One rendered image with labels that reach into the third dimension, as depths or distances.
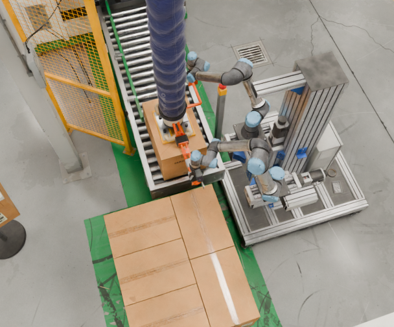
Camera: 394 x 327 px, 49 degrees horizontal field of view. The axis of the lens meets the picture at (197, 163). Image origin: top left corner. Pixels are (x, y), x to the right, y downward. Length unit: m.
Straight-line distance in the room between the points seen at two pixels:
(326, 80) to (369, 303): 2.39
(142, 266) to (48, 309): 1.08
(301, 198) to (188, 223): 0.98
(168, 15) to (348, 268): 2.94
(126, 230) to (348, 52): 3.50
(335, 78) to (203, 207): 1.69
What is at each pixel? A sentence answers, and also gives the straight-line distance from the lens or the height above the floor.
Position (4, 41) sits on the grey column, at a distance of 3.20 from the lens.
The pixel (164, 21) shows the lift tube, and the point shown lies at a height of 2.24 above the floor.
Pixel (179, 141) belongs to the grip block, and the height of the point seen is 1.10.
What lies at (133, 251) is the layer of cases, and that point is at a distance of 3.76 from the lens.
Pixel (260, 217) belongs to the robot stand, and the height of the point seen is 0.21.
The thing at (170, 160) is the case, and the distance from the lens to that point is 3.64.
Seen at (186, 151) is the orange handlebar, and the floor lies 1.10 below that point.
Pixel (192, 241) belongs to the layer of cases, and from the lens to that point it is 3.75.
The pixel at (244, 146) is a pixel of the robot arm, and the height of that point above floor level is 1.55.
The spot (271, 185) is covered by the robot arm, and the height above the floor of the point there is 1.35.
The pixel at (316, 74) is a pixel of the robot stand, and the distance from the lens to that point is 2.79.
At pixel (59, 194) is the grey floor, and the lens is 4.69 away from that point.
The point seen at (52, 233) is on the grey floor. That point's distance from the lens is 4.56.
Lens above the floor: 4.14
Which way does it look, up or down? 63 degrees down
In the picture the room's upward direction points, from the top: 1 degrees clockwise
